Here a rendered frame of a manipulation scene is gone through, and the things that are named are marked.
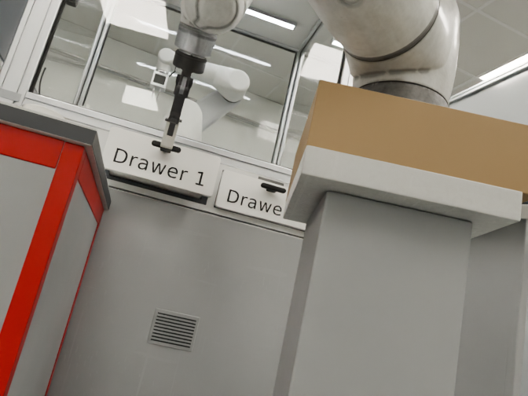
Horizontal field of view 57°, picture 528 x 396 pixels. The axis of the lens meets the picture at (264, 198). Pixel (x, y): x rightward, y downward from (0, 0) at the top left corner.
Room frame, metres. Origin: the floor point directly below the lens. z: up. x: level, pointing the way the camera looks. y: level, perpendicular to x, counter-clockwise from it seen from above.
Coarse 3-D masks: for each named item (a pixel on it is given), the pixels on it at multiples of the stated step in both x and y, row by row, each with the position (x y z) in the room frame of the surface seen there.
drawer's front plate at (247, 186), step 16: (224, 176) 1.33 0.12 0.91; (240, 176) 1.33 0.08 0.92; (224, 192) 1.33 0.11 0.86; (240, 192) 1.34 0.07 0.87; (256, 192) 1.35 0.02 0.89; (272, 192) 1.36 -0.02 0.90; (224, 208) 1.33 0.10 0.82; (240, 208) 1.34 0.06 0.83; (256, 208) 1.35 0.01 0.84; (272, 208) 1.36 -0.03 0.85; (288, 224) 1.37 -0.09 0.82; (304, 224) 1.38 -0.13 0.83
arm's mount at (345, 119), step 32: (320, 96) 0.58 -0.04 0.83; (352, 96) 0.58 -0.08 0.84; (384, 96) 0.58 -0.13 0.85; (320, 128) 0.58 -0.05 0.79; (352, 128) 0.58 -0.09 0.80; (384, 128) 0.58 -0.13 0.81; (416, 128) 0.58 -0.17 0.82; (448, 128) 0.58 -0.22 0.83; (480, 128) 0.58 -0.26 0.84; (512, 128) 0.58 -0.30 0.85; (384, 160) 0.58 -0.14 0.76; (416, 160) 0.58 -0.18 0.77; (448, 160) 0.58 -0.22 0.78; (480, 160) 0.58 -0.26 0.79; (512, 160) 0.58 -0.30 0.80; (288, 192) 0.82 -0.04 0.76
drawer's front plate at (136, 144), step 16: (112, 128) 1.17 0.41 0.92; (112, 144) 1.17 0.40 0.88; (128, 144) 1.18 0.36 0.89; (144, 144) 1.18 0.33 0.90; (112, 160) 1.17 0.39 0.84; (128, 160) 1.18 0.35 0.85; (144, 160) 1.19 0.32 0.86; (160, 160) 1.19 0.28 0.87; (176, 160) 1.20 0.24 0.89; (192, 160) 1.21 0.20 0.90; (208, 160) 1.22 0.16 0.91; (144, 176) 1.19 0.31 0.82; (160, 176) 1.20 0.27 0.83; (176, 176) 1.21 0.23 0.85; (192, 176) 1.21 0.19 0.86; (208, 176) 1.22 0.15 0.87; (192, 192) 1.23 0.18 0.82; (208, 192) 1.22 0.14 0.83
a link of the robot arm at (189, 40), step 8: (184, 24) 0.96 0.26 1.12; (184, 32) 0.97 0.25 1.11; (192, 32) 0.96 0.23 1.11; (200, 32) 0.96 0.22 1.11; (176, 40) 0.99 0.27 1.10; (184, 40) 0.97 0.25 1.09; (192, 40) 0.97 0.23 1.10; (200, 40) 0.97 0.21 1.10; (208, 40) 0.98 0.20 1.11; (184, 48) 0.98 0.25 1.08; (192, 48) 0.98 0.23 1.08; (200, 48) 0.98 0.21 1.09; (208, 48) 0.99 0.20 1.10; (192, 56) 1.00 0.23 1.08; (200, 56) 1.01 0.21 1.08; (208, 56) 1.01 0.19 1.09
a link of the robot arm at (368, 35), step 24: (312, 0) 0.55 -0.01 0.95; (336, 0) 0.52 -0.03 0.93; (360, 0) 0.52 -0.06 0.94; (384, 0) 0.52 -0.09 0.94; (408, 0) 0.53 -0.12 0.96; (432, 0) 0.56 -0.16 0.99; (336, 24) 0.57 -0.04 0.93; (360, 24) 0.55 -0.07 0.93; (384, 24) 0.55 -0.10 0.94; (408, 24) 0.56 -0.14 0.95; (360, 48) 0.61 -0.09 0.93; (384, 48) 0.60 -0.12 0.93; (408, 48) 0.60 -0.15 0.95
